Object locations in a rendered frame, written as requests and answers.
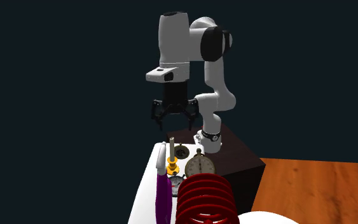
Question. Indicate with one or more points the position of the purple and white bottle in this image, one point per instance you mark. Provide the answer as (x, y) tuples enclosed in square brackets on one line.
[(163, 189)]

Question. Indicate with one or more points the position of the small silver stopwatch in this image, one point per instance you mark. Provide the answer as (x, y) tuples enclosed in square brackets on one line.
[(176, 185)]

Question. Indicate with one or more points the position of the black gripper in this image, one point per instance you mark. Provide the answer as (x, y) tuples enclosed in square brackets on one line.
[(175, 94)]

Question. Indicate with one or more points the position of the red ribbed round object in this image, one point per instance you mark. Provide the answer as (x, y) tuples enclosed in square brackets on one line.
[(206, 198)]

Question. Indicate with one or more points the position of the gold candlestick with beige candle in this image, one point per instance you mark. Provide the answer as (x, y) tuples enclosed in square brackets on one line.
[(172, 163)]

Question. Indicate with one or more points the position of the dark brown robot stand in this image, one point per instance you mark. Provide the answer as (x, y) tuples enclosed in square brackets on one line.
[(237, 161)]

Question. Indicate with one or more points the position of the white rounded object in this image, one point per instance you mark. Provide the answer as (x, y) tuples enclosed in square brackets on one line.
[(267, 218)]

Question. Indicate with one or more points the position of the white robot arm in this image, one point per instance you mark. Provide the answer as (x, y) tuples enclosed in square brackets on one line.
[(175, 43)]

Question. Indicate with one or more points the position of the large brass stopwatch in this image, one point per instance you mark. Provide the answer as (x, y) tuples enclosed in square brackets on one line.
[(199, 166)]

